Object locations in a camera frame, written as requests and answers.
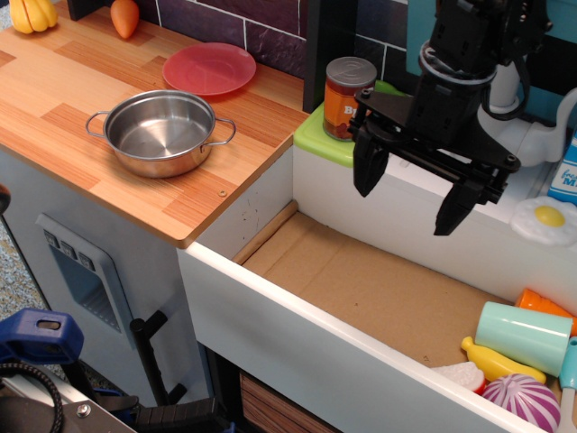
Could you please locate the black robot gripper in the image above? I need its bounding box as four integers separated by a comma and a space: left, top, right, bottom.
349, 74, 520, 235

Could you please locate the orange labelled toy can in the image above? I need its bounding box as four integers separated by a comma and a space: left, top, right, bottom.
323, 56, 377, 141

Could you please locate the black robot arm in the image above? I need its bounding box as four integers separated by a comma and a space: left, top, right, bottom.
349, 1, 553, 235

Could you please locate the stainless steel pot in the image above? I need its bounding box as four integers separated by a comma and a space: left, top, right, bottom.
85, 90, 236, 179

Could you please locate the green plastic cutting board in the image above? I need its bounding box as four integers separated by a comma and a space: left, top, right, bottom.
293, 79, 409, 169

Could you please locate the grey toy faucet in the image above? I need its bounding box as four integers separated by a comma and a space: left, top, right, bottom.
478, 66, 576, 167

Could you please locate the cardboard sheet in sink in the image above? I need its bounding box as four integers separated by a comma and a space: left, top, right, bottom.
234, 212, 499, 369

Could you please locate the toy fried egg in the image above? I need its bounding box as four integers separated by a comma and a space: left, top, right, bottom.
509, 196, 576, 247

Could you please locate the blue toy milk carton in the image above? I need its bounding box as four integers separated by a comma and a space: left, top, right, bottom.
548, 133, 577, 205

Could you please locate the orange plastic cup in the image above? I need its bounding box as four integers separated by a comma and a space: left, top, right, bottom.
515, 288, 576, 336

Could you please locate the white red toy slice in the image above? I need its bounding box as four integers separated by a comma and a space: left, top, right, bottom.
432, 361, 486, 395

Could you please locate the mint green plastic cup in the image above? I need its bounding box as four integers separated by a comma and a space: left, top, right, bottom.
474, 302, 572, 376

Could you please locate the yellow toy banana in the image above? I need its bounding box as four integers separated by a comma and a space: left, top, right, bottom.
461, 336, 547, 384

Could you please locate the red plastic plate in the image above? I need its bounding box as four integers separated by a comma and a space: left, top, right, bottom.
162, 42, 257, 96

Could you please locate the purple toy onion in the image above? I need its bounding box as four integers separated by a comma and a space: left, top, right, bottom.
481, 373, 561, 432

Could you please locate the orange toy carrot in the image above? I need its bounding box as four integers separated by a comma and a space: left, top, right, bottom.
110, 0, 140, 39

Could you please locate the grey toy oven panel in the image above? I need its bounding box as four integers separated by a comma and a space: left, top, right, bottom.
36, 214, 134, 349

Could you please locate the blue clamp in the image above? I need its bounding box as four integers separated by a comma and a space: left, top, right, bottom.
1, 308, 84, 365

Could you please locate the yellow toy bell pepper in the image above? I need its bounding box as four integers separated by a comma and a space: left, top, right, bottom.
9, 0, 59, 34

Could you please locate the teal toy utensil handle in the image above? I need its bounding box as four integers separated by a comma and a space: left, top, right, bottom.
557, 336, 576, 432

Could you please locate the black cabinet door handle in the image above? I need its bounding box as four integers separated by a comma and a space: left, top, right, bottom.
129, 310, 187, 406

